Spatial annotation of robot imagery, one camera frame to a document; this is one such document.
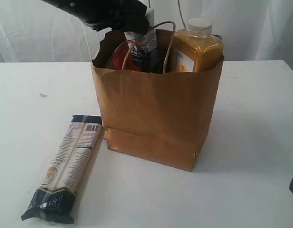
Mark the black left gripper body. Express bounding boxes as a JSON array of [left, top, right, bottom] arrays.
[[45, 0, 150, 33]]

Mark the small grey carton box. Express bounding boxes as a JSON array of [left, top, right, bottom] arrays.
[[124, 30, 161, 73]]

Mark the brown kraft pouch orange label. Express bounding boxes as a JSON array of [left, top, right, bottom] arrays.
[[106, 41, 129, 70]]

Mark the orange juice bottle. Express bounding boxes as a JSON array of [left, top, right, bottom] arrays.
[[172, 18, 224, 72]]

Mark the brown paper bag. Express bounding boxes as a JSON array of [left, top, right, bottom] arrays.
[[92, 26, 224, 171]]

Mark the long pasta package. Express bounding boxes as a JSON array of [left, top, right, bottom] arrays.
[[21, 115, 102, 224]]

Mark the white backdrop curtain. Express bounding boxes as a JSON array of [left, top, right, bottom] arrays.
[[0, 0, 293, 68]]

